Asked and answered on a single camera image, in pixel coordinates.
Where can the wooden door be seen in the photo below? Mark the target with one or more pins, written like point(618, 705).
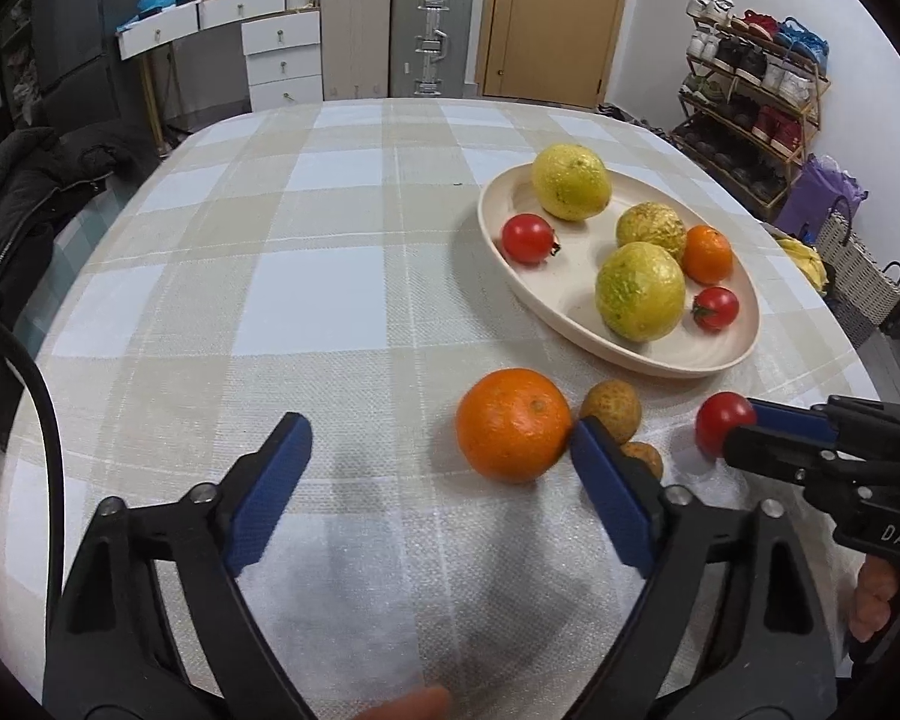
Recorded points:
point(547, 51)

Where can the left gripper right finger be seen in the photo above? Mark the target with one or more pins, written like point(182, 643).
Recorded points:
point(768, 654)

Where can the left hand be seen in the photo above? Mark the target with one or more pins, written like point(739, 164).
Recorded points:
point(432, 703)

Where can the purple bag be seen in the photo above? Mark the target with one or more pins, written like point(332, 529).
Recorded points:
point(822, 187)

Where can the brown longan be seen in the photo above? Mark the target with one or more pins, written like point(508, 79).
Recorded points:
point(647, 454)
point(616, 405)

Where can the wooden shoe rack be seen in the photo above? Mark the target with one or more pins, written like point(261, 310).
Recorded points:
point(752, 102)

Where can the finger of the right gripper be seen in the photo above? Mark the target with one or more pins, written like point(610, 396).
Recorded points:
point(828, 482)
point(804, 423)

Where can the large yellow wrinkled fruit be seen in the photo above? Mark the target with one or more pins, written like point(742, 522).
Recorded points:
point(640, 292)

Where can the silver suitcase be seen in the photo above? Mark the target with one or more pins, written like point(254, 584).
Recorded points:
point(428, 47)

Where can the orange mandarin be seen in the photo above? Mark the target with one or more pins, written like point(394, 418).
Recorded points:
point(708, 257)
point(513, 425)

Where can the white drawer desk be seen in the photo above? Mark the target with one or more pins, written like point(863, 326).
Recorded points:
point(281, 41)

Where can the yellow bag on floor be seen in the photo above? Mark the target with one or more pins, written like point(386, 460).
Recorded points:
point(807, 260)

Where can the small wrinkled yellow fruit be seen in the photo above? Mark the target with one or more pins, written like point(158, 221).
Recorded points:
point(655, 223)

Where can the woven basket bag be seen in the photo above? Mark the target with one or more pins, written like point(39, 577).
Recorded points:
point(871, 290)

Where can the yellow lemon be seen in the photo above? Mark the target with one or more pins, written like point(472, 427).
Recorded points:
point(571, 182)

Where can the beige suitcase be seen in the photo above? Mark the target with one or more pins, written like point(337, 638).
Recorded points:
point(355, 48)

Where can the dark grey refrigerator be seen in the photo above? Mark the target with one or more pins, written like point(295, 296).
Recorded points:
point(81, 76)

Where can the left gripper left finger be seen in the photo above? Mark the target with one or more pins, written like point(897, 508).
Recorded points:
point(111, 652)

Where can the red cherry tomato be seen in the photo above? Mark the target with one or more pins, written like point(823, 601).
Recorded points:
point(715, 309)
point(528, 239)
point(717, 416)

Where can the right hand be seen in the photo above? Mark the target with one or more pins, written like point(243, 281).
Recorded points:
point(878, 583)

